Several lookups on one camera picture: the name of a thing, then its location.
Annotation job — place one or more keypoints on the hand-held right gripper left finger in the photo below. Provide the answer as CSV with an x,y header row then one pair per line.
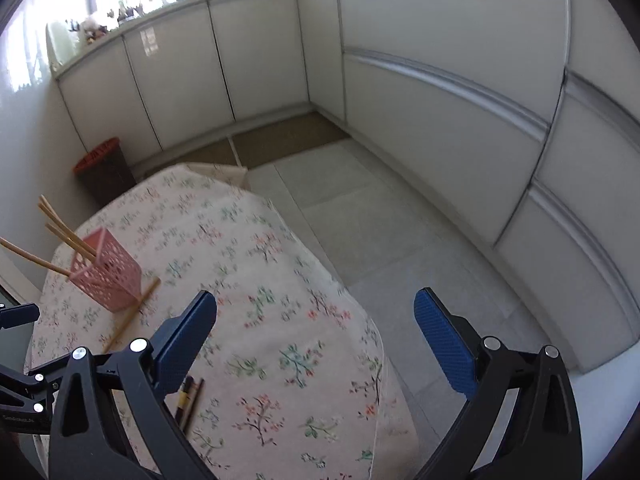
x,y
185,345

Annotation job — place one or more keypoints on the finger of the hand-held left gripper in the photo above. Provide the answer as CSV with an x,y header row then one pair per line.
x,y
20,315
40,385

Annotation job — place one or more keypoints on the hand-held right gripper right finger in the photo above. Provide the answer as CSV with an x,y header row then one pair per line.
x,y
445,345

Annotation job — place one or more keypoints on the dark bamboo chopstick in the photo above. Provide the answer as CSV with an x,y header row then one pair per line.
x,y
194,405
183,397

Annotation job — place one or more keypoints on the tan bamboo chopstick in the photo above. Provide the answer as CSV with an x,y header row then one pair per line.
x,y
132,312
62,227
70,222
70,242
35,257

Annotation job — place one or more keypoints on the pink perforated utensil holder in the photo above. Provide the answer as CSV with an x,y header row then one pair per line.
x,y
107,272

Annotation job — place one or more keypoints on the floral tablecloth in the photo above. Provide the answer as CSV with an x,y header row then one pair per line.
x,y
275,310

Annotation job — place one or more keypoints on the white drawer front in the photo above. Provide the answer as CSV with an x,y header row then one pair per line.
x,y
450,35
590,195
605,30
560,290
440,150

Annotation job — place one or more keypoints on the brown trash bin red liner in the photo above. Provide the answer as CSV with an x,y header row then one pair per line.
x,y
105,170

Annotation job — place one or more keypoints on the brown floor mat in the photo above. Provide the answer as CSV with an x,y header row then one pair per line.
x,y
290,137
195,155

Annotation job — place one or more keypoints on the translucent cutting board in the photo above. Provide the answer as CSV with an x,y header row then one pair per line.
x,y
62,45

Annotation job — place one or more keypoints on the cluster of small bottles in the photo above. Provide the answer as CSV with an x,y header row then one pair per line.
x,y
115,17

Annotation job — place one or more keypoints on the narrow white cabinet door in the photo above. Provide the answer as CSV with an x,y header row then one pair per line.
x,y
322,45

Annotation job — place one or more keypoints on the white kitchen countertop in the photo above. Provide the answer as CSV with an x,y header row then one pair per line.
x,y
165,10

